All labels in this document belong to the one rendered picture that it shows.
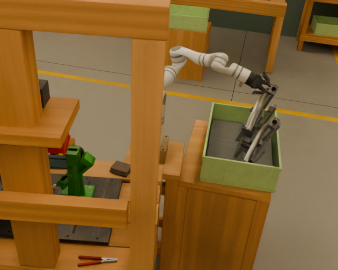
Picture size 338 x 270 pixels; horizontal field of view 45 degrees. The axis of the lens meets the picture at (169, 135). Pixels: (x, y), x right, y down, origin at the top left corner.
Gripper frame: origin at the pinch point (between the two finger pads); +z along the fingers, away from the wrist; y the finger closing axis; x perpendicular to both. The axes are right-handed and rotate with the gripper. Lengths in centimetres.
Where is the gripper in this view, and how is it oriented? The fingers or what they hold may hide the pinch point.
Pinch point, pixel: (270, 89)
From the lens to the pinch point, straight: 228.3
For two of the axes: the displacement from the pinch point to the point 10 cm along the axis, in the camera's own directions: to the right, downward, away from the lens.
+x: -0.7, 1.4, 9.9
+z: 8.8, 4.7, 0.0
